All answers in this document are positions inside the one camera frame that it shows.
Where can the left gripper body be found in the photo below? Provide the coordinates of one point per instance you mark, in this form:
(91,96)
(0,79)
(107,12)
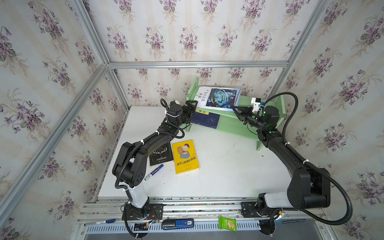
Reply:
(188,110)

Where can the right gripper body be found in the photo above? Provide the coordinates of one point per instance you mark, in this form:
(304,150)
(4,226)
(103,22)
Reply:
(245,114)

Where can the white blue magazine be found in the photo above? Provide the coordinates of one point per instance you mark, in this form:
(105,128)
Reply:
(214,98)

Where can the navy book yellow label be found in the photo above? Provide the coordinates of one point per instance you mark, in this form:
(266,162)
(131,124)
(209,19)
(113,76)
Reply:
(209,120)

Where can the yellow cartoon book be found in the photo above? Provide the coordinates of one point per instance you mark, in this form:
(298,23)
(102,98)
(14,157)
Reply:
(185,157)

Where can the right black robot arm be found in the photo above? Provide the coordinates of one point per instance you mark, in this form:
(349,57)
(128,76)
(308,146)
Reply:
(310,186)

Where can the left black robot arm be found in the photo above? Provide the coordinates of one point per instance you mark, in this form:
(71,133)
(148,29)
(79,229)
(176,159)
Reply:
(131,163)

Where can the green two-tier shelf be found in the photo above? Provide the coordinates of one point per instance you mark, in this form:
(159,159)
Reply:
(228,122)

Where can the black book with antlers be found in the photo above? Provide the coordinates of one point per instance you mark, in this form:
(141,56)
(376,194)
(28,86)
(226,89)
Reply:
(161,155)

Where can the blue white marker pen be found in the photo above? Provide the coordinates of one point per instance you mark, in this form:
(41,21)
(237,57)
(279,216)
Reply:
(153,172)

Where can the green snack packet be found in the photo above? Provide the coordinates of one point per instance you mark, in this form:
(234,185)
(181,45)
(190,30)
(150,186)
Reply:
(227,224)

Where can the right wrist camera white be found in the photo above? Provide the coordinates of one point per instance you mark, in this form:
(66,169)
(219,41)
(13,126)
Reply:
(258,105)

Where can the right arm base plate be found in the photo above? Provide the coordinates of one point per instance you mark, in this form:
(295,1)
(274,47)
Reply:
(255,209)

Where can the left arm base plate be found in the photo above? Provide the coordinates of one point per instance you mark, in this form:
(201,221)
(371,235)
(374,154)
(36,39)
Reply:
(148,212)

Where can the blue black device on rail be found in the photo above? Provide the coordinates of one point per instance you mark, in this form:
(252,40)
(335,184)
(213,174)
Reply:
(176,224)

